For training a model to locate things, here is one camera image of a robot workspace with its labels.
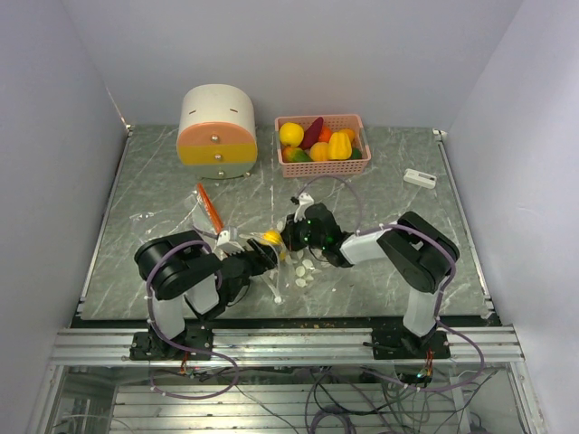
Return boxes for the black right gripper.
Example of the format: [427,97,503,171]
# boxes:
[275,212,326,252]

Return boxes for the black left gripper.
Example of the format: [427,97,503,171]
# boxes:
[223,238,282,284]

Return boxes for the clear white-slider zip bag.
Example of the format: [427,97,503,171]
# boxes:
[251,222,316,305]

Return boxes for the fake green orange mango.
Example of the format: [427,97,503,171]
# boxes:
[281,146,311,164]

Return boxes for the fake yellow peach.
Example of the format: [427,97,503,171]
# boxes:
[308,142,329,162]

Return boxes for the clear red-zip bag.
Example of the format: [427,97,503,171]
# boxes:
[130,182,232,272]

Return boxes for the fake yellow lemon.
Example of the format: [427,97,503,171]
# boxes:
[279,122,305,147]

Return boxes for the fake yellow bell pepper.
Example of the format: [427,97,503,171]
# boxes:
[327,131,352,161]

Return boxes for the fake purple onion slice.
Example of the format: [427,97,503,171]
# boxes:
[299,117,324,150]

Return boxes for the fake dark green avocado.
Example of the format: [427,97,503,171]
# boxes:
[349,147,363,160]

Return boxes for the fake yellow orange mango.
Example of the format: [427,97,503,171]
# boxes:
[340,128,356,142]

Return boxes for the fake yellow pear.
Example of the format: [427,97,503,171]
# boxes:
[261,230,286,260]

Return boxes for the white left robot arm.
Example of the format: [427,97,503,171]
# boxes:
[129,230,284,361]

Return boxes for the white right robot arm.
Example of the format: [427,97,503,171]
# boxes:
[281,203,460,358]

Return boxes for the pink perforated plastic basket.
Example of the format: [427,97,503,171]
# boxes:
[274,114,371,178]

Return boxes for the round pastel mini drawer cabinet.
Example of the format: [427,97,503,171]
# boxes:
[176,84,258,179]

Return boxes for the white plastic clip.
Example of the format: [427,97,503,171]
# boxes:
[403,168,437,190]

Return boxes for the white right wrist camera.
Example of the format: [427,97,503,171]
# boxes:
[290,192,315,222]

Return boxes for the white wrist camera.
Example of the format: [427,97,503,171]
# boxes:
[290,192,315,222]
[215,227,243,255]

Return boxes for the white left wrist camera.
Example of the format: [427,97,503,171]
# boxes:
[215,227,243,255]

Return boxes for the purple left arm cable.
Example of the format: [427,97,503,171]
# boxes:
[144,225,242,400]

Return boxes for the tangled floor cables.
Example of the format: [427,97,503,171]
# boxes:
[148,352,489,434]

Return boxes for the aluminium rail frame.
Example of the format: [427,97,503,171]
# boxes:
[49,326,545,433]

